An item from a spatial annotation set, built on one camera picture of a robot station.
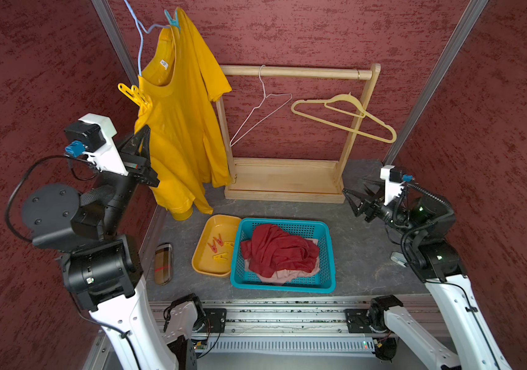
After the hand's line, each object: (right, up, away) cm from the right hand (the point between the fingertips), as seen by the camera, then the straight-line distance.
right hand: (348, 191), depth 62 cm
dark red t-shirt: (-21, -21, +14) cm, 33 cm away
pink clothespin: (-45, -24, +28) cm, 58 cm away
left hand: (-46, +11, -20) cm, 51 cm away
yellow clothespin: (-42, -26, +25) cm, 55 cm away
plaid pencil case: (-62, -28, +21) cm, 71 cm away
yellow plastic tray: (-44, -26, +27) cm, 58 cm away
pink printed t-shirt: (-16, -31, +17) cm, 38 cm away
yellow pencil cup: (-61, -12, +37) cm, 72 cm away
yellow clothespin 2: (-38, -22, +28) cm, 52 cm away
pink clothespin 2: (-43, -21, +30) cm, 56 cm away
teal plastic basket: (-3, -33, +18) cm, 37 cm away
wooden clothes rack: (-9, +4, +52) cm, 53 cm away
